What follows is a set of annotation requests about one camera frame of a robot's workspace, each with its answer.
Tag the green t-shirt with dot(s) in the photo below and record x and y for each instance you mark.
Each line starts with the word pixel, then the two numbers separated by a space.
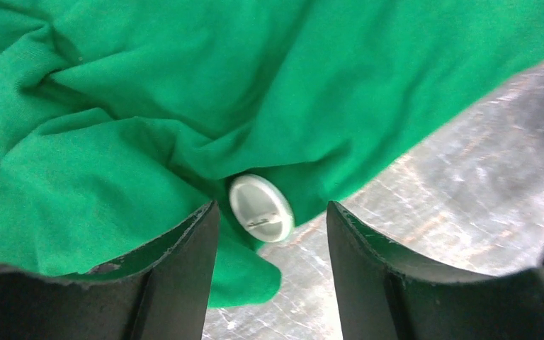
pixel 118 119

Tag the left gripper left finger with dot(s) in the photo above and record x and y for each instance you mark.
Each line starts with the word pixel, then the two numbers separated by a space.
pixel 159 290

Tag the round orange green badge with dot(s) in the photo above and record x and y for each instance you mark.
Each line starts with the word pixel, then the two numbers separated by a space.
pixel 261 209

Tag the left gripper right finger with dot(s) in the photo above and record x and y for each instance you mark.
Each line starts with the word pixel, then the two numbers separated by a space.
pixel 385 290

